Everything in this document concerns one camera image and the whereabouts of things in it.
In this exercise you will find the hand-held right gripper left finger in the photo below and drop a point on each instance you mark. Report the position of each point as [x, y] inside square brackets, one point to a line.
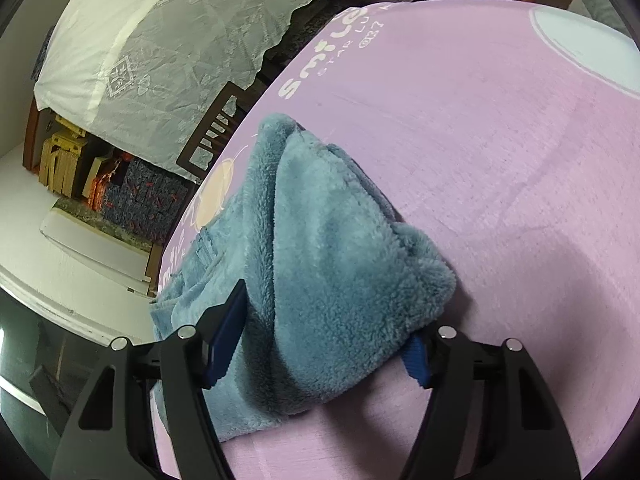
[227, 340]

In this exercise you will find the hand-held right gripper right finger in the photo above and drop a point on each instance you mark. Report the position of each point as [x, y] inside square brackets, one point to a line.
[417, 360]

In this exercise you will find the blue fleece garment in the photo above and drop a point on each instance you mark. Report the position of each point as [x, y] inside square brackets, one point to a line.
[325, 260]

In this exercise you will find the dark patterned fabric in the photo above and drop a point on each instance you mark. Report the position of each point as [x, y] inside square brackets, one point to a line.
[145, 195]

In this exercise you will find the white flat board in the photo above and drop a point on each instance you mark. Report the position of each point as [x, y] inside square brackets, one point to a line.
[90, 245]

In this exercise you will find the dark wooden chair back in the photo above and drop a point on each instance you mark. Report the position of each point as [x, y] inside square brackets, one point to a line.
[187, 157]

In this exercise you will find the orange box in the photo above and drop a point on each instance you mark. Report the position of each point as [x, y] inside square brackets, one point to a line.
[102, 185]

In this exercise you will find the pink printed blanket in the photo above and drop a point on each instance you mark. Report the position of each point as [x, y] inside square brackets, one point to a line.
[475, 160]

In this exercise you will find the yellow wooden blocks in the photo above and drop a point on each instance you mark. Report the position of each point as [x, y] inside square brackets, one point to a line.
[60, 160]

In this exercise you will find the white lace cloth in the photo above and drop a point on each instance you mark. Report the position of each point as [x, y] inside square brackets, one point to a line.
[175, 35]

